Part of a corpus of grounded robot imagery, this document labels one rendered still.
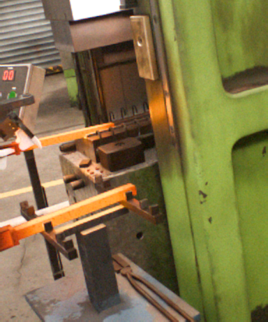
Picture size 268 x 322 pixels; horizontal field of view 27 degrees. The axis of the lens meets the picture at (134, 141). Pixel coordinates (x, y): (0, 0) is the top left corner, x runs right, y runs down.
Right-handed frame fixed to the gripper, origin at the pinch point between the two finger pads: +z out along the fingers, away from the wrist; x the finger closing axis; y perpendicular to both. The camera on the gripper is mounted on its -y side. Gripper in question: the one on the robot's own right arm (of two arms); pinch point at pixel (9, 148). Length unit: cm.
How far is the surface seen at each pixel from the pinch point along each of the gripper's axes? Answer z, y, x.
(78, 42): 25.6, -28.3, 8.0
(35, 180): 17, 31, -56
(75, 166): 18.6, 10.5, 3.2
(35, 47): 202, 45, -763
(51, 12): 23.7, -37.4, -7.4
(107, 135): 30.1, 2.2, 6.8
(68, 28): 23.7, -32.8, 6.2
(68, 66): 167, 47, -479
